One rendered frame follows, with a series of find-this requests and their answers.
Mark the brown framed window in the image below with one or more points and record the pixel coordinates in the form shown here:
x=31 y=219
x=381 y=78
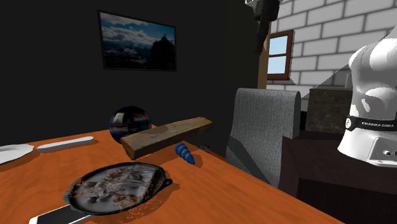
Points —
x=280 y=56

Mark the white phone with black screen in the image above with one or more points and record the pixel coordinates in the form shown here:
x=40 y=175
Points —
x=59 y=216

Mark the orange wooden table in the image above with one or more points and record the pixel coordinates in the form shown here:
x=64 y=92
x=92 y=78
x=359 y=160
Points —
x=217 y=192

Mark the brown wooden plank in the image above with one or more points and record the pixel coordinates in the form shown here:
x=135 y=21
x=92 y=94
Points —
x=164 y=136

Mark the dark robot stand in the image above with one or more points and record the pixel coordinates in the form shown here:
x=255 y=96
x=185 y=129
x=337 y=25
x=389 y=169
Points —
x=322 y=167

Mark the black pan with grey contents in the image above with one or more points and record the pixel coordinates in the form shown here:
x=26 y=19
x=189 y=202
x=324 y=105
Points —
x=114 y=187

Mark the brown wooden post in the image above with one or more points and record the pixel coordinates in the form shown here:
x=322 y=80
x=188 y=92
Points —
x=263 y=71

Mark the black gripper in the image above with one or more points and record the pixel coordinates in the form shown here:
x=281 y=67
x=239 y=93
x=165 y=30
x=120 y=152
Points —
x=266 y=9

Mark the framed sky landscape picture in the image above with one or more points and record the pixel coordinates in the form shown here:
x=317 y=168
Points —
x=136 y=42

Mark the grey fabric armchair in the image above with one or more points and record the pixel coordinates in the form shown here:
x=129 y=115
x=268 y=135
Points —
x=260 y=130

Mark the brown grey stone block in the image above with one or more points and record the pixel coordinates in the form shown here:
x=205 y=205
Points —
x=327 y=110

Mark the white plate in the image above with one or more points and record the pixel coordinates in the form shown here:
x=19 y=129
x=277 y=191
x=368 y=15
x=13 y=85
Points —
x=12 y=152

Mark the blue ribbed cone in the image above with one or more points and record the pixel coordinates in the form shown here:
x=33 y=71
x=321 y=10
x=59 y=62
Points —
x=184 y=152

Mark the white flat long bar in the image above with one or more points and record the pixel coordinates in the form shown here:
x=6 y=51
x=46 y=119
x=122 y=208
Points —
x=65 y=143

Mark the dark glossy ball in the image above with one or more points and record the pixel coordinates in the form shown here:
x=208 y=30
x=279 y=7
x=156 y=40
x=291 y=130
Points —
x=125 y=122

